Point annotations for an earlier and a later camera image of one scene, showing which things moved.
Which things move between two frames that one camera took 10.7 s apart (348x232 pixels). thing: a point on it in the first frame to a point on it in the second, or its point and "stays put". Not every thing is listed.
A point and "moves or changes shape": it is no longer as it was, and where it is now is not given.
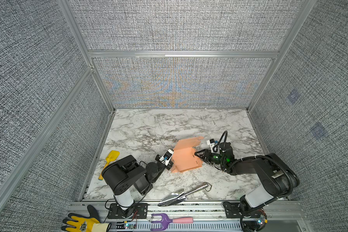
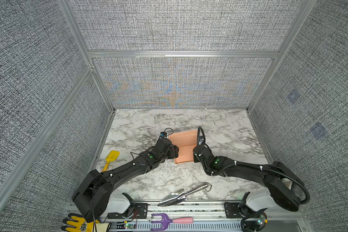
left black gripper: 169,166 to 174,152
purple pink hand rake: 164,220 stays put
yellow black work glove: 79,223 stays put
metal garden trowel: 179,195 stays put
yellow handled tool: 112,156 stays put
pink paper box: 184,157 moves or changes shape
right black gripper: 205,154 to 195,158
